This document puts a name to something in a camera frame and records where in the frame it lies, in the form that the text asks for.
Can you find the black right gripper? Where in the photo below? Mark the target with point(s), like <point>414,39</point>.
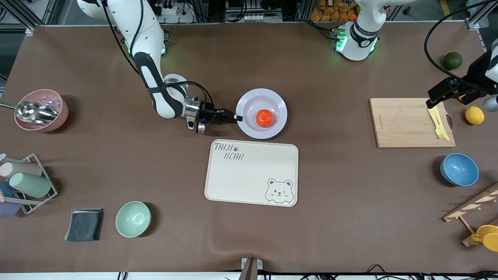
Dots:
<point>208,111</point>

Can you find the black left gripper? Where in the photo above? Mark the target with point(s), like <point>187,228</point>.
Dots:
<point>475,72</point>

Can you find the lavender round plate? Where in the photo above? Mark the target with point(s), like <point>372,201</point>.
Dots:
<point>249,128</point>

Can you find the orange fruit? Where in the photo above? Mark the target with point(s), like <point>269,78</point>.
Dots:
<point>264,118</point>

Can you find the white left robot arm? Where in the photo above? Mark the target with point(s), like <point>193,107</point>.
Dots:
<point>356,48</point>

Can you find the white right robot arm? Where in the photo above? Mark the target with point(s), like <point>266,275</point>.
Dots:
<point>148,39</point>

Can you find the yellow lemon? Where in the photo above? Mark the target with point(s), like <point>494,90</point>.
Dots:
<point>474,115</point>
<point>462,98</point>

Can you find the yellow plastic fork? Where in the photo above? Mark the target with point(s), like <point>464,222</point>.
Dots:
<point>436,125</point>

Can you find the dark green lime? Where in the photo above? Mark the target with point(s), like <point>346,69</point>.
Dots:
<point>453,61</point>

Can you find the wooden cutting board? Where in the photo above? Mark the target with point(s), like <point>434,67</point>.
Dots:
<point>404,124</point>

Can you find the cream bear print tray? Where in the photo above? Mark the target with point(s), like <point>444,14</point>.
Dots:
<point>249,179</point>

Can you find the blue bowl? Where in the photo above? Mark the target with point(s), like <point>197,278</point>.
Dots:
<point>460,169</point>

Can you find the white socket bar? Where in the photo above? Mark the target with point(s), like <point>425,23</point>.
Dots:
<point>253,18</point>

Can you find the white power strip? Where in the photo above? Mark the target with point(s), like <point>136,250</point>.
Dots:
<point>179,17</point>

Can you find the wooden peg rack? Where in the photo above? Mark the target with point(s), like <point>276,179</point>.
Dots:
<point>467,208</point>

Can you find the pile of orange breads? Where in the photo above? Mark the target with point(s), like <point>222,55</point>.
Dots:
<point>330,15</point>

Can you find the mint green bowl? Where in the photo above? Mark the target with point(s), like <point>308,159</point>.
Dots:
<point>133,219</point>

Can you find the yellow mug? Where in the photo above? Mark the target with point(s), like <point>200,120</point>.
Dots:
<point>488,237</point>

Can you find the pink bowl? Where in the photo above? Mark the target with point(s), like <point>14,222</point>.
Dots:
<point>58,120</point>

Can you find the dark grey folded cloth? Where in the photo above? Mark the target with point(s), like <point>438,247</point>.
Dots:
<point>84,224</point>

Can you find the metal scoop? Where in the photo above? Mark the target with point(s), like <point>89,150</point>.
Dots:
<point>35,112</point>

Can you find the mint green cup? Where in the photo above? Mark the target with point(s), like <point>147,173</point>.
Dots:
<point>31,185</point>

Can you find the beige cup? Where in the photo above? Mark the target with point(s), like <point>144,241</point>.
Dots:
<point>21,169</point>

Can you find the blue cup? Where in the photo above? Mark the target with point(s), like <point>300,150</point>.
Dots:
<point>6,189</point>

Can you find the purple cup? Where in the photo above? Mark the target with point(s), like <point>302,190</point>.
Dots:
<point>7,210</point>

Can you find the aluminium frame post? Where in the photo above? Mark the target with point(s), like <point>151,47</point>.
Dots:
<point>31,30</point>
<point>476,21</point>

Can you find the metal table bracket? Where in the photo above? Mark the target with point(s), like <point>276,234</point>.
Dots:
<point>251,268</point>

